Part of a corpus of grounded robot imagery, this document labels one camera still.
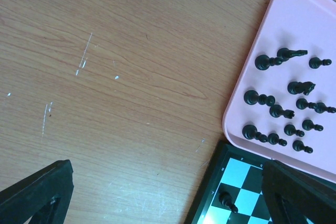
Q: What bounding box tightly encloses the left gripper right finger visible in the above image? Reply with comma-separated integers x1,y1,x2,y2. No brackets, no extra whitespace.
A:
261,160,335,223

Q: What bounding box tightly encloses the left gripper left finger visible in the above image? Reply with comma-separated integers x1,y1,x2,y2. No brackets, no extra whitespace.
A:
1,159,74,223

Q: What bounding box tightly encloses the black pawn on board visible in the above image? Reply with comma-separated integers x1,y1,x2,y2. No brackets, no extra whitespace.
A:
219,191,238,213

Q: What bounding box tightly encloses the black pawn tray bottom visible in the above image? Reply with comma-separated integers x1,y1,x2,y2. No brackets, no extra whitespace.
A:
268,133,287,146

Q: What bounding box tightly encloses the black and white chessboard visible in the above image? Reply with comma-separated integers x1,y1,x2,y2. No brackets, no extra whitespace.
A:
185,141,285,223

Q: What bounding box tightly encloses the black bishop tray bottom left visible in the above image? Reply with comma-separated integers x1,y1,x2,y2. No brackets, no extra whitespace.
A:
242,124,268,143

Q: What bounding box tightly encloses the black rook in tray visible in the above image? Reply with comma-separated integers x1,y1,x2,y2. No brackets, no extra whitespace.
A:
269,104,295,119

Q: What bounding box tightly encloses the pink plastic tray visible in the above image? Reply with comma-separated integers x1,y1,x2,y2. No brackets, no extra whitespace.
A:
223,0,335,182

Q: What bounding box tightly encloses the black knight in tray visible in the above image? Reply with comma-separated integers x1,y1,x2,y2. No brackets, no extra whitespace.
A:
287,81,316,95

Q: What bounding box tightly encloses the black bishop in tray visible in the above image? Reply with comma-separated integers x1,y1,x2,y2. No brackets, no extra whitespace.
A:
255,55,283,71

